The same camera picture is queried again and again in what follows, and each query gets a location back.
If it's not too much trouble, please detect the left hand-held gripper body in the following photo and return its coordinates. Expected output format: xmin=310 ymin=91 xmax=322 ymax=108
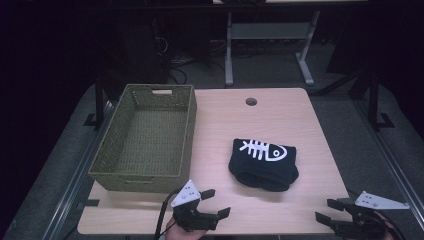
xmin=170 ymin=179 xmax=220 ymax=232

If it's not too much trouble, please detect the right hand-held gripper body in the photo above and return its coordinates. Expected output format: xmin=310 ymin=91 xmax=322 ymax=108
xmin=332 ymin=190 xmax=411 ymax=240

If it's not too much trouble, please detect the black garment with fishbone print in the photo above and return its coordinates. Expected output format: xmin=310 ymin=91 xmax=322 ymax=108
xmin=228 ymin=137 xmax=300 ymax=193

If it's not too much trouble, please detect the olive green woven basket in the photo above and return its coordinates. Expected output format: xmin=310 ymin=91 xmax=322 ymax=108
xmin=88 ymin=83 xmax=198 ymax=195

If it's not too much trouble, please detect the person's left hand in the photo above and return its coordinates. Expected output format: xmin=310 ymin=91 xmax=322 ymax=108
xmin=165 ymin=216 xmax=208 ymax=240

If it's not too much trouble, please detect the person's right hand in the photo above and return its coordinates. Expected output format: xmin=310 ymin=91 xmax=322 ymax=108
xmin=375 ymin=212 xmax=406 ymax=240

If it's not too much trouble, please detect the black metal stand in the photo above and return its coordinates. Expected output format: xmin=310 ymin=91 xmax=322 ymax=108
xmin=363 ymin=68 xmax=396 ymax=132
xmin=82 ymin=71 xmax=113 ymax=132

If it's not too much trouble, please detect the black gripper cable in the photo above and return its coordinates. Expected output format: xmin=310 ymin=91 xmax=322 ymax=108
xmin=153 ymin=187 xmax=184 ymax=240

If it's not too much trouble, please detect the aluminium floor rail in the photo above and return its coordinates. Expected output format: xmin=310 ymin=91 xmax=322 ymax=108
xmin=354 ymin=99 xmax=424 ymax=223
xmin=41 ymin=99 xmax=116 ymax=240

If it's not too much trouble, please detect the tangle of floor cables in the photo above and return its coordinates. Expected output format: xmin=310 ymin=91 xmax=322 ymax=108
xmin=164 ymin=36 xmax=229 ymax=86

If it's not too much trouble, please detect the grey metal desk frame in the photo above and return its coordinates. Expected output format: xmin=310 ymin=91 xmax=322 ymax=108
xmin=224 ymin=9 xmax=321 ymax=87

